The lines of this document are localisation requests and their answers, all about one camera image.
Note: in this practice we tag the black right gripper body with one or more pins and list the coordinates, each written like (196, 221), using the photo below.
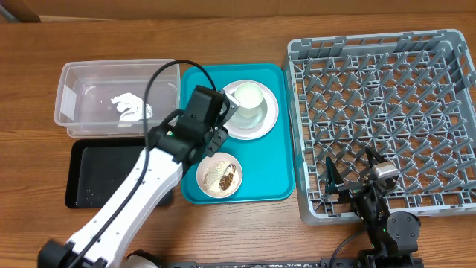
(352, 186)

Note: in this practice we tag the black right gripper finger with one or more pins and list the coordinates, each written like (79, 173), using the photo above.
(373, 157)
(334, 179)

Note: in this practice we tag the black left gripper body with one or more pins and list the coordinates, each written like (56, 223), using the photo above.
(215, 139)

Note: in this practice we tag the cream plastic cup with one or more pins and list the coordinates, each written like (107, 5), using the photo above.
(250, 96)

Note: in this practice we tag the white tissue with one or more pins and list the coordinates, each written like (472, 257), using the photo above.
(131, 107)

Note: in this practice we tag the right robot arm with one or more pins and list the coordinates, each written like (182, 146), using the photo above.
(393, 235)

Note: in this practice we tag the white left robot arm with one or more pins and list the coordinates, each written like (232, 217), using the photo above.
(103, 241)

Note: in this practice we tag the grey dishwasher rack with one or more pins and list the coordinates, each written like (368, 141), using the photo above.
(410, 96)

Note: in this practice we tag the grey-white bowl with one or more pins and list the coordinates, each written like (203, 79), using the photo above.
(242, 122)

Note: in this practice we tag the pink round plate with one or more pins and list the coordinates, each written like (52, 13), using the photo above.
(266, 125)

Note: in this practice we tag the teal plastic tray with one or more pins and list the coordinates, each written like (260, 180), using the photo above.
(267, 161)

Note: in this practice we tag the clear plastic bin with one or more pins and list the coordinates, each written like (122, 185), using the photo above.
(83, 102)

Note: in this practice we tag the black tray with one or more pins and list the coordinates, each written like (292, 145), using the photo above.
(97, 168)

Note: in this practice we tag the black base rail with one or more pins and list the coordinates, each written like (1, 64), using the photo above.
(322, 263)

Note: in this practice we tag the metal frame post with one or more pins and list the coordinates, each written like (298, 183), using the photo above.
(9, 17)

